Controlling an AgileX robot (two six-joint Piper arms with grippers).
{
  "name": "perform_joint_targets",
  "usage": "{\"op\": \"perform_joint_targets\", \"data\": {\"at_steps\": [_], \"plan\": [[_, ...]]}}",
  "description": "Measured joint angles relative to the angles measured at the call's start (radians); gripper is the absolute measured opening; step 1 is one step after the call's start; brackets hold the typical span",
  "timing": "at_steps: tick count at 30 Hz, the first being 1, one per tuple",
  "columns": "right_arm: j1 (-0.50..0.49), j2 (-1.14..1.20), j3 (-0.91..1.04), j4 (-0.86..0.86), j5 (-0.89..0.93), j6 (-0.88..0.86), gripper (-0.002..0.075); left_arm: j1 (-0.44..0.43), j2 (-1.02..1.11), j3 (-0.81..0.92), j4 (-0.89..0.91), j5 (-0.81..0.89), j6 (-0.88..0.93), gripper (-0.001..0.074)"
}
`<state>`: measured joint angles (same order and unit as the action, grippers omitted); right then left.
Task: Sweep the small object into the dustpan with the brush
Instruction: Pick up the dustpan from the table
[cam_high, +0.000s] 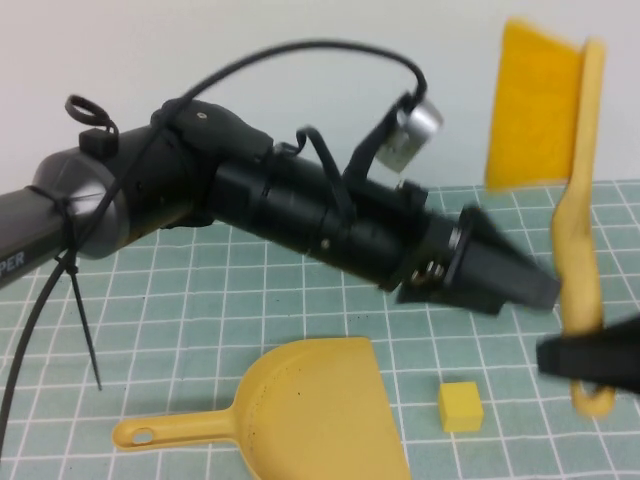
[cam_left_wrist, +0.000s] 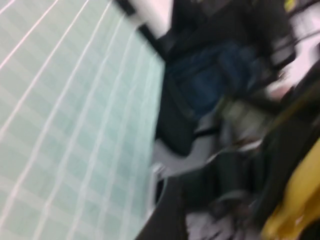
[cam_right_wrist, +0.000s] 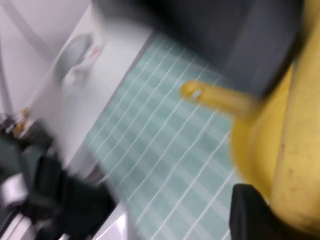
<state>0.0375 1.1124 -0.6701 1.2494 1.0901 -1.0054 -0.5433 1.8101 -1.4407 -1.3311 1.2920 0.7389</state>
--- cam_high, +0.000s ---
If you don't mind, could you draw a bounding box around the yellow foam cube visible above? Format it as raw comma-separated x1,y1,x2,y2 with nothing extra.
437,381,485,432

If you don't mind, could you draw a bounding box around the yellow plastic dustpan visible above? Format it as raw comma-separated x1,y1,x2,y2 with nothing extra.
111,337,412,480

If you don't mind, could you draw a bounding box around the black left camera cable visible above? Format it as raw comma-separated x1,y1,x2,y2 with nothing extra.
0,40,429,441

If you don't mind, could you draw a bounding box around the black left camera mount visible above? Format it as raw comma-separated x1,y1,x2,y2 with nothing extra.
342,97,416,186

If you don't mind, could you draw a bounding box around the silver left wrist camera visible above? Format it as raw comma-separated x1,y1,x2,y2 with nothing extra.
374,94,445,171

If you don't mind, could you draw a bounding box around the black cable tie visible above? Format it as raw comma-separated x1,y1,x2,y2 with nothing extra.
27,184,105,393

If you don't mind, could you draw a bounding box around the green checked tablecloth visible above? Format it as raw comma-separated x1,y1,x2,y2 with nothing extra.
0,180,640,480

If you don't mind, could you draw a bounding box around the yellow hand brush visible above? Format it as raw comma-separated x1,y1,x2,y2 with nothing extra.
483,17,616,417

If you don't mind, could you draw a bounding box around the thin black gripper wire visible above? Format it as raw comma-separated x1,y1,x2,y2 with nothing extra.
294,127,359,236

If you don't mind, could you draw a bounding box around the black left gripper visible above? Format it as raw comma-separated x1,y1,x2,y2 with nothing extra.
309,164,561,316

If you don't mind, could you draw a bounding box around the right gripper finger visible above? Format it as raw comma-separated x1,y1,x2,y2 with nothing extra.
535,312,640,395

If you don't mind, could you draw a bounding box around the black tethered port cap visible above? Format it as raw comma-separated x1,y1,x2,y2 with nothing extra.
65,94,121,157

